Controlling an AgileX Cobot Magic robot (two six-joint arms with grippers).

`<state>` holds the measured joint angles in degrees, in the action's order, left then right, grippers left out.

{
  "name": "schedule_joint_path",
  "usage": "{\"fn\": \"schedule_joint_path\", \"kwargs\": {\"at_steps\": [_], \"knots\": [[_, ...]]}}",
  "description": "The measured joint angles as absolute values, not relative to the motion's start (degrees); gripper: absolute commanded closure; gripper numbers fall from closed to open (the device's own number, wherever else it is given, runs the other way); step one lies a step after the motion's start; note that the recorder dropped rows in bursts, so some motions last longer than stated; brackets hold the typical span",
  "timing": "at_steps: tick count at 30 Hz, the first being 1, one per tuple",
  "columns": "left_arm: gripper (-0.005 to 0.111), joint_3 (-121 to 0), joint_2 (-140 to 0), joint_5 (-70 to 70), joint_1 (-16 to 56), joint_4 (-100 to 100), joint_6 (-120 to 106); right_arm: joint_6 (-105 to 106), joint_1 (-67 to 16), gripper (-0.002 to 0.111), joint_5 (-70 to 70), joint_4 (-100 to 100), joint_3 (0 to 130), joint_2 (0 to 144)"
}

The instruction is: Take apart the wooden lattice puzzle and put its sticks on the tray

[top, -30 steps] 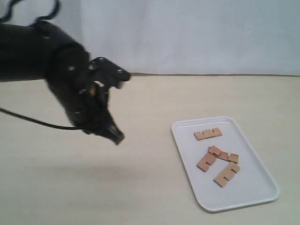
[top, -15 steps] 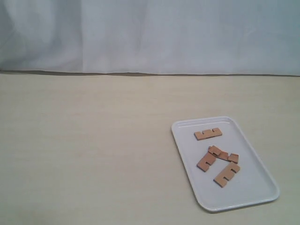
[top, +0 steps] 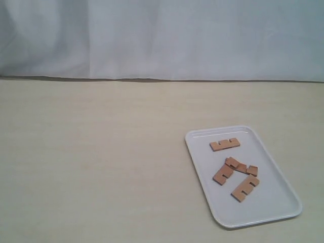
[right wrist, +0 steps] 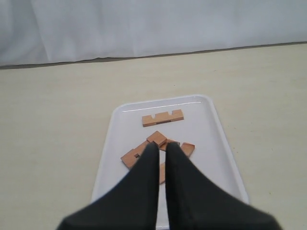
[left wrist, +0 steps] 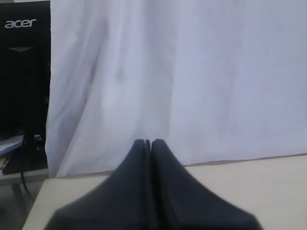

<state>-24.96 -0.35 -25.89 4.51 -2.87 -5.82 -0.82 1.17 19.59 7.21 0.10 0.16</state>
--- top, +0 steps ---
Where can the wooden notched piece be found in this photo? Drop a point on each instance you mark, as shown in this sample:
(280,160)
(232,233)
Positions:
(240,167)
(245,188)
(224,144)
(223,174)

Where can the white backdrop curtain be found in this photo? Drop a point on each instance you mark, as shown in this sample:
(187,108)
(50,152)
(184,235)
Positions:
(170,40)

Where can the white plastic tray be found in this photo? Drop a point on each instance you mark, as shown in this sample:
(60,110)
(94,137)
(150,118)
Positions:
(274,199)

